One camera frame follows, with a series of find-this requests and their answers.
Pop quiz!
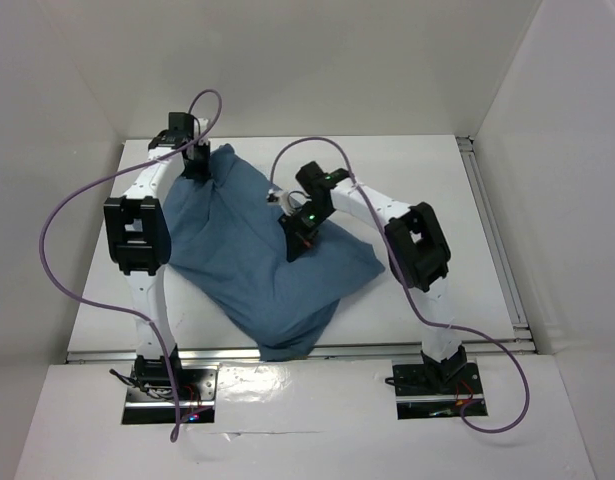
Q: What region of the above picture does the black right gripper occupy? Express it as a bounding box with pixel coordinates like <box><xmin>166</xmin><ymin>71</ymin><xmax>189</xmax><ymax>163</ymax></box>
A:
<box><xmin>280</xmin><ymin>200</ymin><xmax>335</xmax><ymax>261</ymax></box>

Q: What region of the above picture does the blue pillowcase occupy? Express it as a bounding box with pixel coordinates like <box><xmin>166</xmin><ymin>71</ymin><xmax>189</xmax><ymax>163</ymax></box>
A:
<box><xmin>163</xmin><ymin>144</ymin><xmax>384</xmax><ymax>361</ymax></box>

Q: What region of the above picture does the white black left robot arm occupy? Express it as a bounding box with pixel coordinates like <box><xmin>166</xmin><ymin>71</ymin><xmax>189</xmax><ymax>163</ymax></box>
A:
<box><xmin>103</xmin><ymin>112</ymin><xmax>210</xmax><ymax>399</ymax></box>

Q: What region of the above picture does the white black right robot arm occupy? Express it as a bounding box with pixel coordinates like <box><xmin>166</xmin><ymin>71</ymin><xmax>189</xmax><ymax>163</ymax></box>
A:
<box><xmin>267</xmin><ymin>162</ymin><xmax>467</xmax><ymax>393</ymax></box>

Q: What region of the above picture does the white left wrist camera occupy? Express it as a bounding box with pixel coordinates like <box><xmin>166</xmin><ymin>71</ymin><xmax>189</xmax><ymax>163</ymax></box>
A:
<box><xmin>190</xmin><ymin>116</ymin><xmax>212</xmax><ymax>147</ymax></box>

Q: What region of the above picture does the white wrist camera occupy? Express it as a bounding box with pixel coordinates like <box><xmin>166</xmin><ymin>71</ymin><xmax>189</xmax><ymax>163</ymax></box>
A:
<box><xmin>190</xmin><ymin>116</ymin><xmax>212</xmax><ymax>147</ymax></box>
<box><xmin>266</xmin><ymin>188</ymin><xmax>303</xmax><ymax>216</ymax></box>

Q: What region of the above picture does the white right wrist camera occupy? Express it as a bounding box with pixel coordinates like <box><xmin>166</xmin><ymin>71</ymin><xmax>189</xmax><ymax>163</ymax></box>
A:
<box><xmin>266</xmin><ymin>188</ymin><xmax>303</xmax><ymax>216</ymax></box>

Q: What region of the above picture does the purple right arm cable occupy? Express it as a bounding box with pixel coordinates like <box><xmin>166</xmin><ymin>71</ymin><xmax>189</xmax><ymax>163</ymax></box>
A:
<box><xmin>269</xmin><ymin>136</ymin><xmax>532</xmax><ymax>433</ymax></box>

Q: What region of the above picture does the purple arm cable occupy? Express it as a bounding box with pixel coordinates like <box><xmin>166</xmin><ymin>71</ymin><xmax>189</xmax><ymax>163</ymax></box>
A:
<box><xmin>38</xmin><ymin>89</ymin><xmax>224</xmax><ymax>443</ymax></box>
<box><xmin>269</xmin><ymin>136</ymin><xmax>532</xmax><ymax>433</ymax></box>

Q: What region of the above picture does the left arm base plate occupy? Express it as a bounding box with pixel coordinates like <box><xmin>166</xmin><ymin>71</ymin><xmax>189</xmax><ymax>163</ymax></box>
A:
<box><xmin>121</xmin><ymin>365</ymin><xmax>218</xmax><ymax>425</ymax></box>

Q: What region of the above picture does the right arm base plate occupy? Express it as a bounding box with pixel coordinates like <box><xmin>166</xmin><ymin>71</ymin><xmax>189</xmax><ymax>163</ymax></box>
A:
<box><xmin>384</xmin><ymin>362</ymin><xmax>488</xmax><ymax>420</ymax></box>

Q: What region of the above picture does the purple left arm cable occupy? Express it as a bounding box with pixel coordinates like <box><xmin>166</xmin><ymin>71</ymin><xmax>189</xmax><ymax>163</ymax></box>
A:
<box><xmin>38</xmin><ymin>89</ymin><xmax>224</xmax><ymax>443</ymax></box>

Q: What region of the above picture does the aluminium right side rail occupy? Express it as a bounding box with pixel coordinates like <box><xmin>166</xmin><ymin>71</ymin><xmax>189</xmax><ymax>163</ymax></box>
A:
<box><xmin>456</xmin><ymin>136</ymin><xmax>537</xmax><ymax>353</ymax></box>

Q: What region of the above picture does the aluminium rail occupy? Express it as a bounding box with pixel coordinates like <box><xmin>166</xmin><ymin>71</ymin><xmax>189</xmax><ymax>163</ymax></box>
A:
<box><xmin>66</xmin><ymin>332</ymin><xmax>537</xmax><ymax>364</ymax></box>
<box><xmin>456</xmin><ymin>136</ymin><xmax>537</xmax><ymax>353</ymax></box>

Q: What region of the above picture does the aluminium front rail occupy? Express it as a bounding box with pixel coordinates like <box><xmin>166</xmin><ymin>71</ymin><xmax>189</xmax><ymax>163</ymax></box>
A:
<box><xmin>66</xmin><ymin>332</ymin><xmax>537</xmax><ymax>364</ymax></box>

